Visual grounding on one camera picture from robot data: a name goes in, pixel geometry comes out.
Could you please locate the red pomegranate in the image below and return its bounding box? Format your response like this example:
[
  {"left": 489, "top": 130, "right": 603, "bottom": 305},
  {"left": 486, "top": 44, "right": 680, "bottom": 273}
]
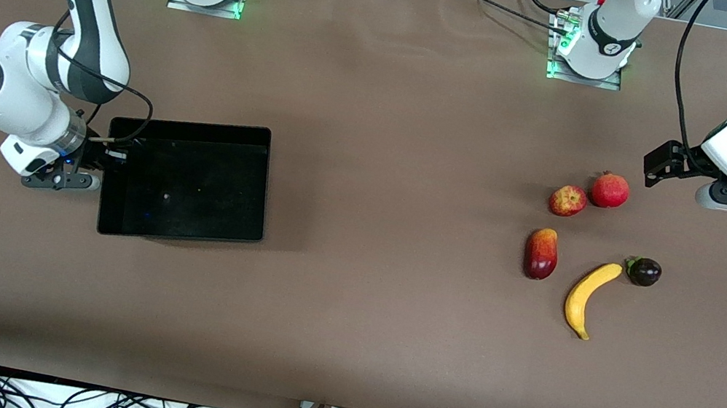
[{"left": 589, "top": 169, "right": 633, "bottom": 213}]

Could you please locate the black rectangular plastic tray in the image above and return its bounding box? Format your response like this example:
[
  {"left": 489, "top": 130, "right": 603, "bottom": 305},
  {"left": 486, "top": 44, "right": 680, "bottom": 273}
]
[{"left": 91, "top": 102, "right": 283, "bottom": 262}]

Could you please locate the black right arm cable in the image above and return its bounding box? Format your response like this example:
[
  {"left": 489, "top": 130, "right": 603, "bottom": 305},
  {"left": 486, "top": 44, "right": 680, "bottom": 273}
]
[{"left": 36, "top": 0, "right": 173, "bottom": 154}]

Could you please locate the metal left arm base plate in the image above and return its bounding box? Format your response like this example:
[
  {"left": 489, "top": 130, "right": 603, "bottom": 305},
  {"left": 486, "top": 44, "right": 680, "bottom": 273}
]
[{"left": 545, "top": 7, "right": 633, "bottom": 93}]

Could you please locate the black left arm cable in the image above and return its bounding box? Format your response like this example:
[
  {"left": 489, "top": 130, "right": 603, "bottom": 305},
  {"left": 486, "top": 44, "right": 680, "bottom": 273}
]
[{"left": 658, "top": 0, "right": 727, "bottom": 173}]

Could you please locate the yellow banana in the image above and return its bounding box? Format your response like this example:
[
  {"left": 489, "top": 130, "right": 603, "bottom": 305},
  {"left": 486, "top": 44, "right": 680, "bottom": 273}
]
[{"left": 559, "top": 256, "right": 624, "bottom": 345}]

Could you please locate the red yellow apple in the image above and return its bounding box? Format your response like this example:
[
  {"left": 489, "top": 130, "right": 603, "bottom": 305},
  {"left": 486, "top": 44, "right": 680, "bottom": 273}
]
[{"left": 546, "top": 182, "right": 591, "bottom": 221}]

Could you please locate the dark purple eggplant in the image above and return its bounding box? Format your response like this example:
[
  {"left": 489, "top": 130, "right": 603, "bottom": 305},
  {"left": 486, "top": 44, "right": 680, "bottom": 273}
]
[{"left": 622, "top": 254, "right": 664, "bottom": 290}]

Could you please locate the black cable on table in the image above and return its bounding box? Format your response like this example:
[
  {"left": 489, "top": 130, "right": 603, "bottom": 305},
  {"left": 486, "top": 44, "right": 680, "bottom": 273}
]
[{"left": 432, "top": 0, "right": 570, "bottom": 31}]

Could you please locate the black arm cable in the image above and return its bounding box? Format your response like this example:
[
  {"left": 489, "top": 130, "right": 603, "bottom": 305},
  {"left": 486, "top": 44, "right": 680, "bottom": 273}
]
[
  {"left": 36, "top": 0, "right": 173, "bottom": 154},
  {"left": 658, "top": 0, "right": 727, "bottom": 173}
]

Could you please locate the red mango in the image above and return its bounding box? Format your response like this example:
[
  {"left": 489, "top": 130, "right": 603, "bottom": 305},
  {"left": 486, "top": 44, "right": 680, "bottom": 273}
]
[{"left": 519, "top": 225, "right": 563, "bottom": 284}]

